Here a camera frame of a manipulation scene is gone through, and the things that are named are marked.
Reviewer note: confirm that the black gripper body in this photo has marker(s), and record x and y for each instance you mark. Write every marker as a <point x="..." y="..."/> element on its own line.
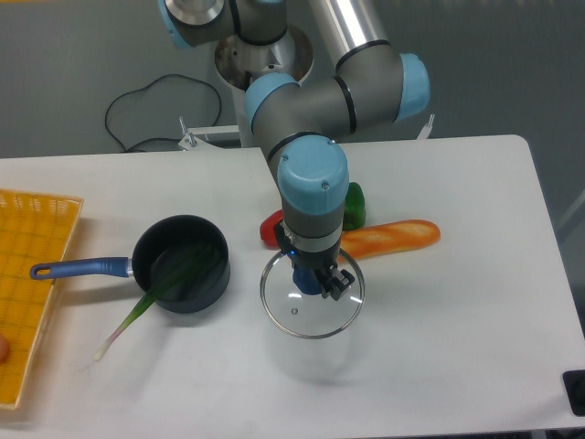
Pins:
<point x="316" y="254"/>

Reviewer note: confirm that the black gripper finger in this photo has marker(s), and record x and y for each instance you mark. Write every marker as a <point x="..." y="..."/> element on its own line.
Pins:
<point x="333" y="282"/>

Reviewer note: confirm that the glass pot lid blue knob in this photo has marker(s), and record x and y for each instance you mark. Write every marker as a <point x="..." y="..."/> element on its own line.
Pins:
<point x="294" y="305"/>

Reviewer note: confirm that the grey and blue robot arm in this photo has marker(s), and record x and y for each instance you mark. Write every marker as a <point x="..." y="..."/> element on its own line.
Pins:
<point x="311" y="172"/>

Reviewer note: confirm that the baguette bread loaf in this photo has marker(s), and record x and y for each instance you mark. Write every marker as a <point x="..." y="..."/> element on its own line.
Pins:
<point x="401" y="236"/>

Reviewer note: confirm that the red bell pepper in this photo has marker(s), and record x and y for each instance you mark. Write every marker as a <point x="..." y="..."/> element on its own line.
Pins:
<point x="267" y="233"/>

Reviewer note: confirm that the green bell pepper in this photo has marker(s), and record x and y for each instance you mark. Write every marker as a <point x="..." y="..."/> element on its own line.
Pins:
<point x="355" y="208"/>

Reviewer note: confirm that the green onion stalk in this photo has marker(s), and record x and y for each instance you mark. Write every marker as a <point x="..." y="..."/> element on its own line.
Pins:
<point x="137" y="311"/>

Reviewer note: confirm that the black table corner device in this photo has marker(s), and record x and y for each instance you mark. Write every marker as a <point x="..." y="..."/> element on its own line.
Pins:
<point x="574" y="382"/>

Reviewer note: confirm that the yellow woven basket tray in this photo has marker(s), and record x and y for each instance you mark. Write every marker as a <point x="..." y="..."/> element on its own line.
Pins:
<point x="35" y="228"/>

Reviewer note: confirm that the dark pot with blue handle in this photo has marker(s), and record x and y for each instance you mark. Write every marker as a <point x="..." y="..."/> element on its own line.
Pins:
<point x="164" y="235"/>

